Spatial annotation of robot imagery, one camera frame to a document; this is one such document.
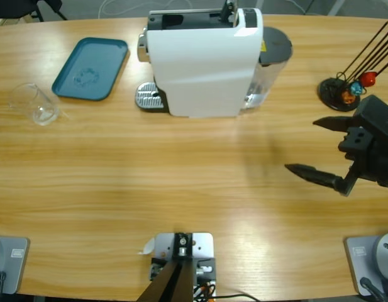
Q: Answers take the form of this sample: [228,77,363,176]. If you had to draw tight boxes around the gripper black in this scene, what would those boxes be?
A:
[0,0,33,19]
[284,115,388,198]

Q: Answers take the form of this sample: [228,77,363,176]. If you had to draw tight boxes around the red coffee capsule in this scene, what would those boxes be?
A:
[359,71,377,87]

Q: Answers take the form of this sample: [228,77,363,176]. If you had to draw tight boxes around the white capsule coffee machine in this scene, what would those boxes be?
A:
[135,0,264,120]

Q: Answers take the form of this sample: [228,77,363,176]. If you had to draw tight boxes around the black chair legs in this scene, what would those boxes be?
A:
[30,0,69,22]

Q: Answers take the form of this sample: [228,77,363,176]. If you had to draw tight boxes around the black capsule holder with rods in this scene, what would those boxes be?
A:
[318,20,388,113]

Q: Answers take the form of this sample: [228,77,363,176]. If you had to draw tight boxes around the teal plastic tray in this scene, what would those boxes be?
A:
[51,36,131,102]

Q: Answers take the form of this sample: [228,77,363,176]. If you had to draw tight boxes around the clear glass cup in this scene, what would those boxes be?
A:
[7,82,61,126]

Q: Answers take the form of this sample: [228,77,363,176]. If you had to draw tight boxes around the clear water tank black lid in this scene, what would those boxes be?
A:
[243,26,294,109]

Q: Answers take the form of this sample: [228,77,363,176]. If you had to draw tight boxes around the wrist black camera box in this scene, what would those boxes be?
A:
[353,95,388,139]

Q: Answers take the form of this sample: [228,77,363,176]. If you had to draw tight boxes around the arm grey base plate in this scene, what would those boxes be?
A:
[0,235,31,296]
[343,232,388,297]

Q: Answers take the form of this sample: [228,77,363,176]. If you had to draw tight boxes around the grey metal frame leg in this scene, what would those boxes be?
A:
[327,0,347,16]

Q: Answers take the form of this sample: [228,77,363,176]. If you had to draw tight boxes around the thin white floor cable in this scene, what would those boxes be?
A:
[287,0,317,15]

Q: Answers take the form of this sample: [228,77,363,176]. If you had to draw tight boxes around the white mount block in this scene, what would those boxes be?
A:
[137,232,218,298]

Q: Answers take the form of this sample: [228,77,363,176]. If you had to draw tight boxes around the black cable at mount block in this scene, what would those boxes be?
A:
[212,293,260,302]

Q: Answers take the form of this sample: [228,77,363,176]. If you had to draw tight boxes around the orange wire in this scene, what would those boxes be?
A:
[193,281,217,298]

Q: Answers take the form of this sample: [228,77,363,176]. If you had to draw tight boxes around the dark camera post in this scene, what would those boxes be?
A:
[136,232,194,302]

